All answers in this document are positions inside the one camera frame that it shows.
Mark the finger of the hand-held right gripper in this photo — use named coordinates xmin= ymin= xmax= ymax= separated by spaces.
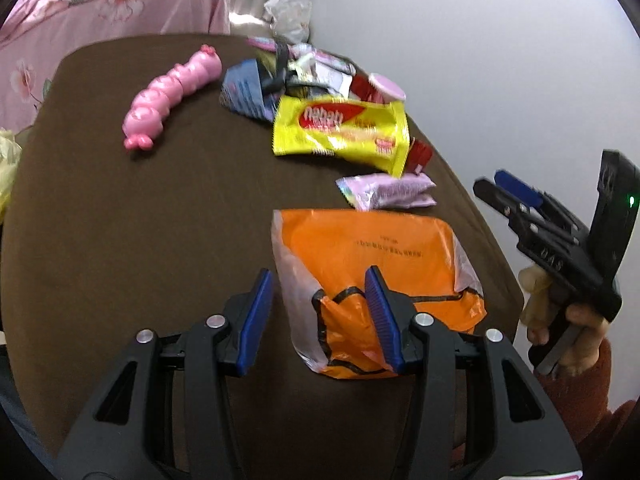
xmin=472 ymin=176 xmax=538 ymax=241
xmin=493 ymin=170 xmax=588 ymax=233

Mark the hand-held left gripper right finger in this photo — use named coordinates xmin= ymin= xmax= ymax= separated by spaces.
xmin=364 ymin=266 xmax=583 ymax=480

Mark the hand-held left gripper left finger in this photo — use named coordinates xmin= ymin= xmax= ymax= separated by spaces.
xmin=54 ymin=267 xmax=276 ymax=480

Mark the orange plastic bag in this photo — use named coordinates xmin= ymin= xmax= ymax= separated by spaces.
xmin=271 ymin=208 xmax=487 ymax=378

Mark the red foil wrapper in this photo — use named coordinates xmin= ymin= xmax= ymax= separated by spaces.
xmin=349 ymin=74 xmax=434 ymax=177

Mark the blue foil wrapper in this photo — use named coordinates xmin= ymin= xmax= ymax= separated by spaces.
xmin=220 ymin=58 xmax=281 ymax=123

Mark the yellow plastic bag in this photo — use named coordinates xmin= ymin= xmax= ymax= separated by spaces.
xmin=0 ymin=130 xmax=23 ymax=221

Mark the person's right hand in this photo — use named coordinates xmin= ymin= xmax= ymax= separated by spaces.
xmin=519 ymin=266 xmax=611 ymax=377

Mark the lilac snack packet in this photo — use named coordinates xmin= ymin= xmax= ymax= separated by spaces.
xmin=336 ymin=172 xmax=437 ymax=211

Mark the pink cup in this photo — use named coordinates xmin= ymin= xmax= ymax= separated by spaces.
xmin=367 ymin=72 xmax=407 ymax=103

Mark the yellow snack packet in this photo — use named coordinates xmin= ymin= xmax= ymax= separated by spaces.
xmin=272 ymin=95 xmax=410 ymax=178

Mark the white paper wrapper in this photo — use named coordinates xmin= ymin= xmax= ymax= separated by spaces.
xmin=320 ymin=62 xmax=354 ymax=98

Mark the pink white wrapper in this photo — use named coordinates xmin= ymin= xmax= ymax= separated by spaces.
xmin=247 ymin=35 xmax=357 ymax=75

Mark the pink caterpillar toy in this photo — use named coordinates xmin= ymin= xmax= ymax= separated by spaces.
xmin=122 ymin=45 xmax=222 ymax=152

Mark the white plastic bag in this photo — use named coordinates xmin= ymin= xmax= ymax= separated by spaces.
xmin=264 ymin=0 xmax=312 ymax=43

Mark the pink floral bedding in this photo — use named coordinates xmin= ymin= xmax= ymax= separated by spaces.
xmin=0 ymin=0 xmax=235 ymax=133

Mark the black strap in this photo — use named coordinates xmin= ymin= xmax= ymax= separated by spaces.
xmin=260 ymin=42 xmax=306 ymax=96

